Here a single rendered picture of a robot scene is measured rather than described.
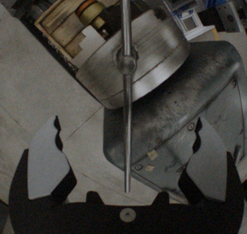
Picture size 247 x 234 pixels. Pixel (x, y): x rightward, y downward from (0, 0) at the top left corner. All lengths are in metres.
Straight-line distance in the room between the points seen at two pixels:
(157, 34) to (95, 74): 0.14
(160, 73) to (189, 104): 0.09
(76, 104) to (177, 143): 1.40
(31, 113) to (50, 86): 0.50
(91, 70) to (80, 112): 1.38
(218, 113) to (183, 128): 0.11
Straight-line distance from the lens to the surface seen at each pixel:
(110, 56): 0.23
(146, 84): 0.24
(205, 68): 0.31
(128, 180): 0.25
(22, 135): 2.22
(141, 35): 0.23
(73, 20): 0.62
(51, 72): 1.60
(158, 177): 0.38
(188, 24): 1.60
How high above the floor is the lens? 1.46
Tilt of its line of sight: 66 degrees down
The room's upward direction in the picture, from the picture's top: 164 degrees clockwise
